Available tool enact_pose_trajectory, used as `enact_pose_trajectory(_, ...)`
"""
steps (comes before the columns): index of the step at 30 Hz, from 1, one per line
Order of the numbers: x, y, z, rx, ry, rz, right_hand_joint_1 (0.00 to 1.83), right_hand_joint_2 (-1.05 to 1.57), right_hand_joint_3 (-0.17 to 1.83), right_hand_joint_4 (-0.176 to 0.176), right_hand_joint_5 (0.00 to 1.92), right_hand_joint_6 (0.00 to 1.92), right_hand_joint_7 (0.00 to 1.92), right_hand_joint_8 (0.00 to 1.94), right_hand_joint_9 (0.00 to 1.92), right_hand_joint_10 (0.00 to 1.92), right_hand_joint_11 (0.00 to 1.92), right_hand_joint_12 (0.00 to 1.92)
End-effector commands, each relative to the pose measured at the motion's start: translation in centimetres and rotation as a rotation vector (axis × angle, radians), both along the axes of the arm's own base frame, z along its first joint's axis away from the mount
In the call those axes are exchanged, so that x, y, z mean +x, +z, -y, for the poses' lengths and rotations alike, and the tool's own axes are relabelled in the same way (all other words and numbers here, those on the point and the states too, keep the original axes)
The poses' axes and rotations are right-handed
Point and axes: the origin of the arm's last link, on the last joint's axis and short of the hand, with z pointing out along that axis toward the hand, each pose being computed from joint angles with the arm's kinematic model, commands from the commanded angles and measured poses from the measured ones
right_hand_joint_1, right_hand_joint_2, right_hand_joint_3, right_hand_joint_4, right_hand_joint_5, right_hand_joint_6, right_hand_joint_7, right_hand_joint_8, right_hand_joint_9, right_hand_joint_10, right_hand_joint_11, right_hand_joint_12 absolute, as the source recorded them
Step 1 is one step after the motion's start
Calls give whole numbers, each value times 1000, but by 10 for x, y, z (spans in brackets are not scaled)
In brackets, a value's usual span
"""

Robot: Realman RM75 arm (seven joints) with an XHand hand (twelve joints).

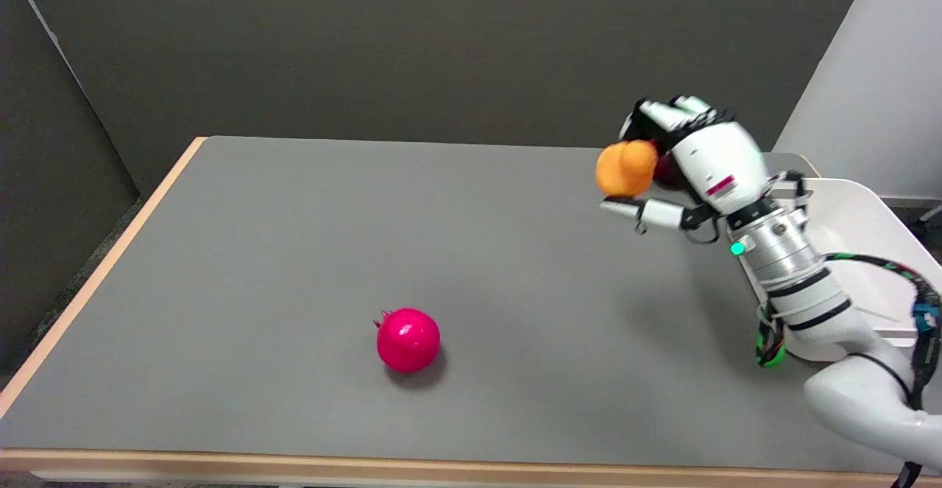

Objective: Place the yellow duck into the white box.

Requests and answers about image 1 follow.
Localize pink toy pomegranate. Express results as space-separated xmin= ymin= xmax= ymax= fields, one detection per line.
xmin=374 ymin=308 xmax=442 ymax=373

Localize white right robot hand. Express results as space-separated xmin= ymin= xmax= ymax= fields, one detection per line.
xmin=600 ymin=95 xmax=773 ymax=236

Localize white box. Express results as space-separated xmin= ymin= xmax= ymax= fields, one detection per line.
xmin=737 ymin=177 xmax=942 ymax=363

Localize orange toy fruit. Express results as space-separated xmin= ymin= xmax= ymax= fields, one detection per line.
xmin=595 ymin=139 xmax=659 ymax=198

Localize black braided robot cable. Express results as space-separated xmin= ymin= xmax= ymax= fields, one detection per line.
xmin=755 ymin=252 xmax=942 ymax=488

